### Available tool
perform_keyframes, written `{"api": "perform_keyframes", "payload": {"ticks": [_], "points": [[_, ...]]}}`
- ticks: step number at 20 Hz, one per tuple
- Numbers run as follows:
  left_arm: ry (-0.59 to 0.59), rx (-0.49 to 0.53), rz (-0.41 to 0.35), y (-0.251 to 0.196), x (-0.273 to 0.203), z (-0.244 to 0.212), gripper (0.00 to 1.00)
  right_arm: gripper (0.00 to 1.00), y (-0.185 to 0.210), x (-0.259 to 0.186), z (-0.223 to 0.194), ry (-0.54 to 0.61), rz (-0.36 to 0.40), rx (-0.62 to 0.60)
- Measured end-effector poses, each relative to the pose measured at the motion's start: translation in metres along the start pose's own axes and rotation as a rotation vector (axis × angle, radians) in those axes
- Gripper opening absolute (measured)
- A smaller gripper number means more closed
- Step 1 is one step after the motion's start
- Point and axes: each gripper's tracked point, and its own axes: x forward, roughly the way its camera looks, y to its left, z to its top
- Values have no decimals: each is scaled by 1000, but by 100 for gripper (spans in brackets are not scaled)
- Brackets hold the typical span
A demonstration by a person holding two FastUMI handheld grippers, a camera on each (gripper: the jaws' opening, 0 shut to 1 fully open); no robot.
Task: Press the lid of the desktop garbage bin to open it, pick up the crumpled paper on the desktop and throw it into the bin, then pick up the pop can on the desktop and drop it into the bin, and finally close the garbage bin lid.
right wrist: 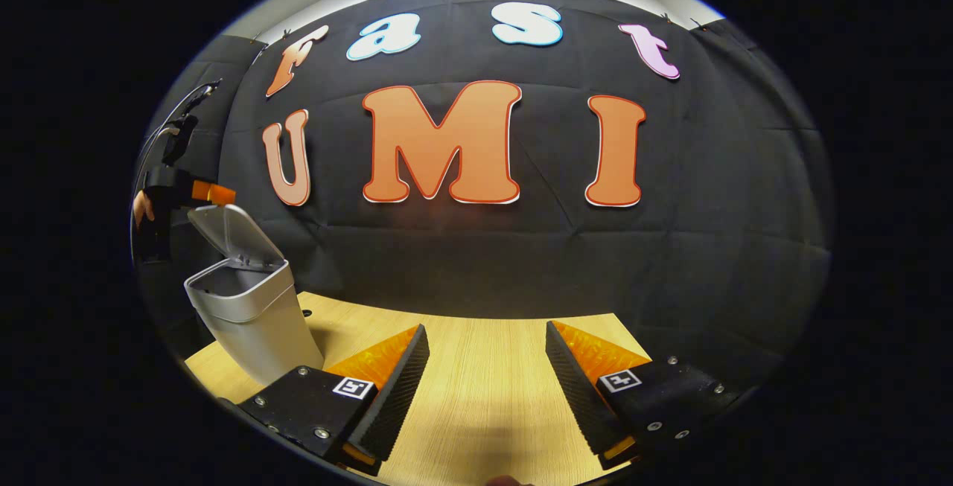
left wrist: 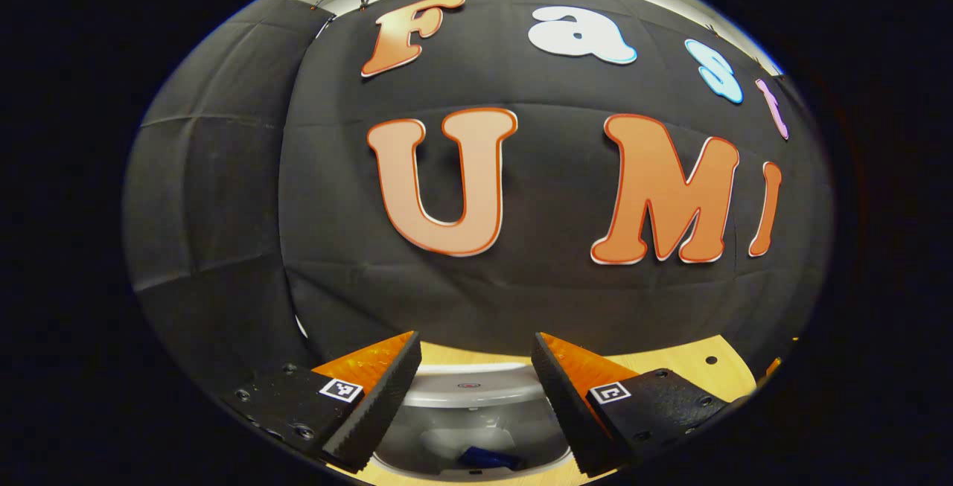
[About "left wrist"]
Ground white desktop garbage bin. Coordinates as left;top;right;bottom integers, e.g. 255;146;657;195
371;363;580;481

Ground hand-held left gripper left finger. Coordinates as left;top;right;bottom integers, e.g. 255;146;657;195
223;331;423;473

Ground wooden desktop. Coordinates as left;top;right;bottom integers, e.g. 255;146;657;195
350;333;759;486

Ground black backdrop cloth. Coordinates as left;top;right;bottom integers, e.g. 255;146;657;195
121;0;835;397

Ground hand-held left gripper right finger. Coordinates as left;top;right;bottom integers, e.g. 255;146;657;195
530;332;734;478

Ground silver blue pop can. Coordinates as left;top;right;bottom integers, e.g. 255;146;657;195
421;426;523;470

